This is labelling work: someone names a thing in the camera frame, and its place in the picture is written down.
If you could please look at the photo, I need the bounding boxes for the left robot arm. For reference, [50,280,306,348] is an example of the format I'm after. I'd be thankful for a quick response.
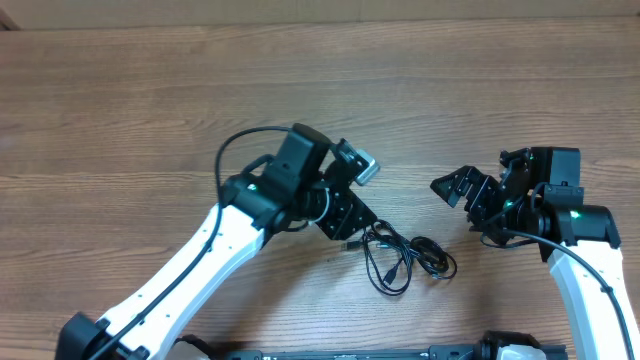
[55,123,380,359]

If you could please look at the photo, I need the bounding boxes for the black right camera cable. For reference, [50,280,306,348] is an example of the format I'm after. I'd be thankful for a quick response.
[479,149,636,360]

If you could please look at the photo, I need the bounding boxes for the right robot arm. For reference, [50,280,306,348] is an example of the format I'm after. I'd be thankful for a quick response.
[430,147,639,359]

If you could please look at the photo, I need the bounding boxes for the black left camera cable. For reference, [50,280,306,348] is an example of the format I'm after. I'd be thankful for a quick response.
[84,125,292,360]

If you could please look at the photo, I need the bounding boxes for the black usb cable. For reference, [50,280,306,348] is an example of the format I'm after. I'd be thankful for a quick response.
[340,218,459,297]

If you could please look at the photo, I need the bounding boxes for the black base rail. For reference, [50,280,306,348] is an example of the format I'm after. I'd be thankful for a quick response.
[167,331,569,360]

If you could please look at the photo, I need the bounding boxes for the black camera cable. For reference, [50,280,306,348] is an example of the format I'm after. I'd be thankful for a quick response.
[84,125,292,360]
[479,149,636,360]

